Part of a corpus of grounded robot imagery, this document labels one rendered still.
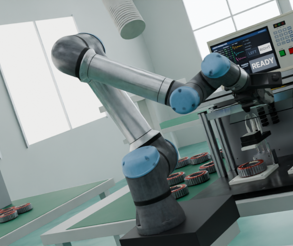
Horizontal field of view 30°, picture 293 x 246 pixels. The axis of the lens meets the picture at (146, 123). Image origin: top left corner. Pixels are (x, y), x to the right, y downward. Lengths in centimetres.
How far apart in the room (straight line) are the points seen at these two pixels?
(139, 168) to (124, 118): 21
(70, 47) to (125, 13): 163
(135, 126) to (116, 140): 689
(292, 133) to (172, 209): 86
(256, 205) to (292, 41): 64
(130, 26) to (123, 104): 154
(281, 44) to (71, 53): 88
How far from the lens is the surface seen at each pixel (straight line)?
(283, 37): 215
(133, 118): 173
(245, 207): 193
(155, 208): 162
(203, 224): 158
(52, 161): 756
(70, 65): 162
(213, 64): 161
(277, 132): 236
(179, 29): 956
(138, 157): 160
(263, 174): 209
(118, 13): 327
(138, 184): 160
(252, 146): 216
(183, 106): 151
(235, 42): 223
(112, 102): 173
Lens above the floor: 123
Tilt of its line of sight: 4 degrees down
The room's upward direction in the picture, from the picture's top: 19 degrees counter-clockwise
